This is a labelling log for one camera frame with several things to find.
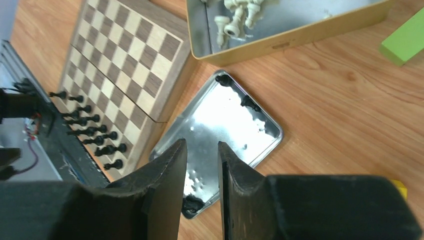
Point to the black piece in lid corner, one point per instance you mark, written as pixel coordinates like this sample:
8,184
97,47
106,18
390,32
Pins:
224,80

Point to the white bishop in tin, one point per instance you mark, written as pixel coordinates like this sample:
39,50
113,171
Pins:
233,28

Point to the white chess piece in tin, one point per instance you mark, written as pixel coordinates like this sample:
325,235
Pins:
221,21

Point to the black chess piece eleventh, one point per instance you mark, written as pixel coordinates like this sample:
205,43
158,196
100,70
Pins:
79,98

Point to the green toy block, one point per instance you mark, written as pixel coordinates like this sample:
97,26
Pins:
405,42

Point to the silver tin lid black pieces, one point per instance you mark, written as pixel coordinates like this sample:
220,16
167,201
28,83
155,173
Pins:
215,115

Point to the gold tin with white pieces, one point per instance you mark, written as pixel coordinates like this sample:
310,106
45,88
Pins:
280,24

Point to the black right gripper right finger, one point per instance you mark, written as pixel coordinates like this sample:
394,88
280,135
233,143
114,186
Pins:
273,207

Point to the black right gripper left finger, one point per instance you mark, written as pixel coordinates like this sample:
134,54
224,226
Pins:
150,198

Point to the wooden chess board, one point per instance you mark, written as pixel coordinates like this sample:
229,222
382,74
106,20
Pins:
131,60

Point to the yellow toy block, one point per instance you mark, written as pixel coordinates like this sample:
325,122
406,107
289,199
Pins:
401,188

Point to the black pawn in lid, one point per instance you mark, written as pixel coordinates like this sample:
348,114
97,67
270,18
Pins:
247,102

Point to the black chess piece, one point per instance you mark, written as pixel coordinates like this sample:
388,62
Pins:
86,109
79,132
95,118
106,150
117,164
98,140
61,95

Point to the black pawn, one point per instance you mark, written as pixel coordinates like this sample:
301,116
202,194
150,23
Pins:
122,147
102,129
113,135
247,102

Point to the white pawn in tin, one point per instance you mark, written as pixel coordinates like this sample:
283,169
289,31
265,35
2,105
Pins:
252,10

